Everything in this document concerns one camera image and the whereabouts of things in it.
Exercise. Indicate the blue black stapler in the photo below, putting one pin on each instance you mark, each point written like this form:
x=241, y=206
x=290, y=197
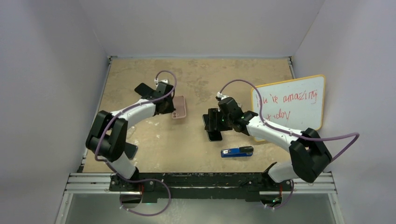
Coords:
x=237, y=152

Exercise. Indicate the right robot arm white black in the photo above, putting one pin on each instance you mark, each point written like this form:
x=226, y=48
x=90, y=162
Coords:
x=308, y=154

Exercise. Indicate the pink phone case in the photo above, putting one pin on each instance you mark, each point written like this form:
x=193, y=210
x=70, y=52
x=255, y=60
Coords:
x=180, y=107

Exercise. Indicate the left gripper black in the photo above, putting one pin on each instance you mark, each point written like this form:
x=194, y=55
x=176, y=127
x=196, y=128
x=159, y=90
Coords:
x=171, y=109

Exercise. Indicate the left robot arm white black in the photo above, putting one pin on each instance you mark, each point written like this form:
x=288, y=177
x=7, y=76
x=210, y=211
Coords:
x=107, y=136

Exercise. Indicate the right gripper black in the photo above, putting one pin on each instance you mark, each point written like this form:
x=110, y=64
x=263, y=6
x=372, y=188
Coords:
x=214, y=114

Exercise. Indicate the yellow-framed whiteboard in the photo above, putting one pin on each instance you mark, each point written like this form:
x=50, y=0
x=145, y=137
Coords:
x=296, y=103

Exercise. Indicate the blue-edged phone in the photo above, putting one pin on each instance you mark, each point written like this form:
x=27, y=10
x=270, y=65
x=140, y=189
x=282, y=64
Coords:
x=130, y=150

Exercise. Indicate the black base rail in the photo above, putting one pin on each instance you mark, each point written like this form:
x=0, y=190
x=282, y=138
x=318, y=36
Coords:
x=251, y=187

